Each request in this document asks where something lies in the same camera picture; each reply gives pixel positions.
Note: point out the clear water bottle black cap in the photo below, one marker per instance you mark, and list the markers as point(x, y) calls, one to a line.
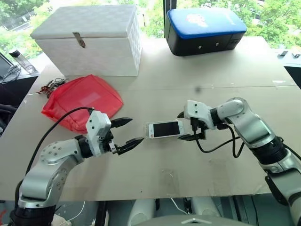
point(23, 61)

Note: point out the blue and black padded case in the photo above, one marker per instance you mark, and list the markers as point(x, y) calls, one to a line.
point(200, 33)

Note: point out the grey side table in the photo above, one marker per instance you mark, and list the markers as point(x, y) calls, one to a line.
point(289, 61)

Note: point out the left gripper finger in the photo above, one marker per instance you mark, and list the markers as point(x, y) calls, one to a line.
point(129, 145)
point(121, 122)

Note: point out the red mesh bag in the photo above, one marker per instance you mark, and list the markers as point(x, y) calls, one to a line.
point(82, 101)

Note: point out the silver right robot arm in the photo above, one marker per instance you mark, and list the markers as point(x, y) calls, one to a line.
point(251, 127)

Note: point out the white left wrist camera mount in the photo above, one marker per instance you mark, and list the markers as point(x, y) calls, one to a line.
point(97, 128)

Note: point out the dark red key bundle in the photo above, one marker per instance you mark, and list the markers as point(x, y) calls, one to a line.
point(50, 87)

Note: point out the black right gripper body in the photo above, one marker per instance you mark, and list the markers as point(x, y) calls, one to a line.
point(201, 132)

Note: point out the dark window frame post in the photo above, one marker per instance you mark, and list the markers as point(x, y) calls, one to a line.
point(169, 4)

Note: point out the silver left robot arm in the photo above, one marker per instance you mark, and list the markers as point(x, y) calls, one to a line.
point(50, 164)

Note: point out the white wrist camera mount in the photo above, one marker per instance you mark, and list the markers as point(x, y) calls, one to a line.
point(197, 110)
point(97, 128)

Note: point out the white smartphone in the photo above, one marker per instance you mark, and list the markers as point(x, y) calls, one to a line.
point(165, 129)

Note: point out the white rounded robot leg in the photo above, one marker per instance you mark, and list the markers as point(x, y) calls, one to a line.
point(204, 207)
point(143, 212)

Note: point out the small black gadget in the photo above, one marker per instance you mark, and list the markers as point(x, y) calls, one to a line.
point(283, 53)
point(296, 55)

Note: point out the grey robot torso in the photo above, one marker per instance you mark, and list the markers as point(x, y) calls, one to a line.
point(192, 221)

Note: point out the black side table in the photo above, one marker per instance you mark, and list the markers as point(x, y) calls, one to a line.
point(16, 89)

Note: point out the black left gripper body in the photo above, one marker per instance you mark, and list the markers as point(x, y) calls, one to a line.
point(110, 141)

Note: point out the white lidded storage box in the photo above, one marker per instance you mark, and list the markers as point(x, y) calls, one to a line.
point(94, 47)

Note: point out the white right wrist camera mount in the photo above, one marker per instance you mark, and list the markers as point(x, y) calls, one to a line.
point(197, 110)

